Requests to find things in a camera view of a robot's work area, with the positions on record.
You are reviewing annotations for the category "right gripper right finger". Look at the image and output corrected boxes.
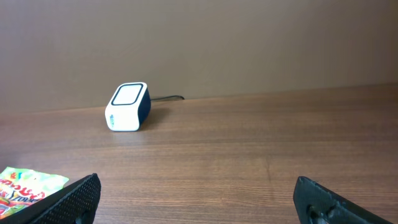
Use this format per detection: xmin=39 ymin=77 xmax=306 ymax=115
xmin=293 ymin=176 xmax=392 ymax=224

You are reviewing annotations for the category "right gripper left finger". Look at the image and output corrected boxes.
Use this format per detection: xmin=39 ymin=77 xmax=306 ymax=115
xmin=1 ymin=173 xmax=101 ymax=224

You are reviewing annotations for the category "green Haribo gummy bag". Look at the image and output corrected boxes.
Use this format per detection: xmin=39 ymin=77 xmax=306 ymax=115
xmin=1 ymin=167 xmax=69 ymax=219

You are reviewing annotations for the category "white barcode scanner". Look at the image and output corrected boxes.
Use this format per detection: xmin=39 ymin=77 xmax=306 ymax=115
xmin=104 ymin=82 xmax=151 ymax=132

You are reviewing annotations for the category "scanner black cable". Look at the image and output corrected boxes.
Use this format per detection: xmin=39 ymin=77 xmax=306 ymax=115
xmin=150 ymin=95 xmax=185 ymax=101

